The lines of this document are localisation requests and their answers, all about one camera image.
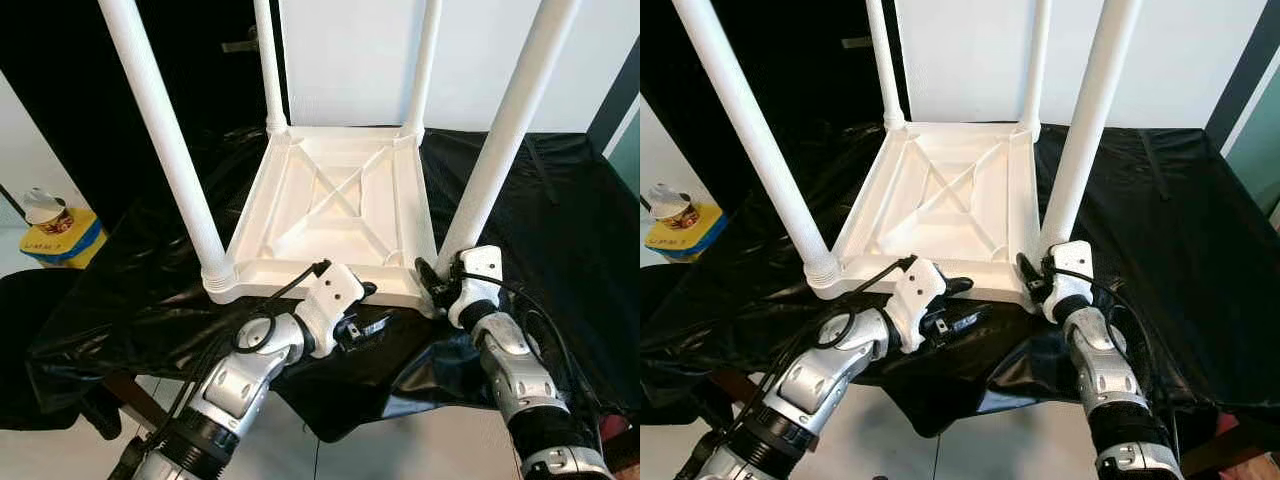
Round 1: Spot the white plastic table leg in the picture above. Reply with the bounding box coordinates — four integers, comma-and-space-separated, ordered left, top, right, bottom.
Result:
436, 0, 583, 273
864, 0, 907, 131
402, 0, 444, 138
97, 0, 238, 291
252, 0, 292, 136
1016, 0, 1053, 134
1038, 0, 1144, 256
672, 0, 841, 291

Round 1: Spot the black plastic table cover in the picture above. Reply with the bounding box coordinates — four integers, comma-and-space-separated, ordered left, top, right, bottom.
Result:
25, 128, 641, 443
640, 122, 1280, 439

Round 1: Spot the brown wooden table beam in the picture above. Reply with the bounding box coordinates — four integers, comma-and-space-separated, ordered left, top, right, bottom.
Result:
105, 375, 166, 431
705, 368, 766, 406
1185, 420, 1280, 477

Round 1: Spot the black equipment bag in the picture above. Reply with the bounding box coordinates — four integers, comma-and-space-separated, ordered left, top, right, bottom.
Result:
640, 262, 701, 401
0, 268, 101, 431

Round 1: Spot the yellow and blue box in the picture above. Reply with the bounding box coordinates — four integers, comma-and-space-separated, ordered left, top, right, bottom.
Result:
645, 200, 729, 263
20, 207, 108, 271

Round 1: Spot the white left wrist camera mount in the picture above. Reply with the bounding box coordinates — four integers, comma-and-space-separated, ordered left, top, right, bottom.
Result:
295, 262, 366, 356
885, 257, 949, 353

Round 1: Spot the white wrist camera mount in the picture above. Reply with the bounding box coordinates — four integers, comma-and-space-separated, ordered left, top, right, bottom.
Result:
885, 257, 949, 353
1042, 240, 1096, 323
295, 262, 366, 356
448, 245, 504, 329

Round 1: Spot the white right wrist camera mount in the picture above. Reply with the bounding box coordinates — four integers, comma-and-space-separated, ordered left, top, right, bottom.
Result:
1042, 240, 1096, 323
448, 245, 504, 329

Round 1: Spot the dark grey vertical post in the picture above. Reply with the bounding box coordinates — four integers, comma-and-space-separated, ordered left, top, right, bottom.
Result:
590, 40, 641, 151
1205, 0, 1280, 151

